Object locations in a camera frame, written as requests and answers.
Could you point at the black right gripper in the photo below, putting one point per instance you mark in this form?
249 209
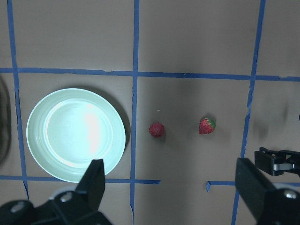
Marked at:
276 163

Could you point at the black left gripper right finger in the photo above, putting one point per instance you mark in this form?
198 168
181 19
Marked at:
258 193

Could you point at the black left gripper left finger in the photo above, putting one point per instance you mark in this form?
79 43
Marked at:
92 184

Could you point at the round red strawberry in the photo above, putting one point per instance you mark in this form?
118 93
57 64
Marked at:
157 129

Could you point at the light green plate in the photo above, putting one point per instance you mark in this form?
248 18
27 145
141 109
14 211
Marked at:
69 128

